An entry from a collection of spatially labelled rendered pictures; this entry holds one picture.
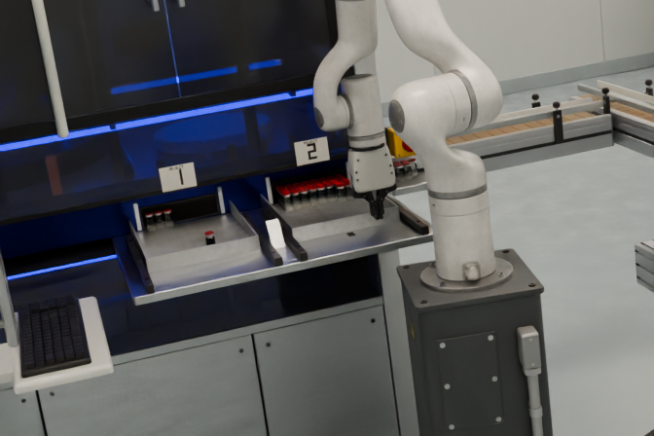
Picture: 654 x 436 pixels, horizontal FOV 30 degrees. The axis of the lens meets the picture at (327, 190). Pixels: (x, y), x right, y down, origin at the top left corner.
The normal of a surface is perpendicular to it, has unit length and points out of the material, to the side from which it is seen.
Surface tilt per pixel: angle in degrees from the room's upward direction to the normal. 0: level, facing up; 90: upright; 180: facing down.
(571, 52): 90
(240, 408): 90
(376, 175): 92
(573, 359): 0
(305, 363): 90
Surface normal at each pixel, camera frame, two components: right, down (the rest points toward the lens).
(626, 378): -0.13, -0.95
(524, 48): 0.26, 0.23
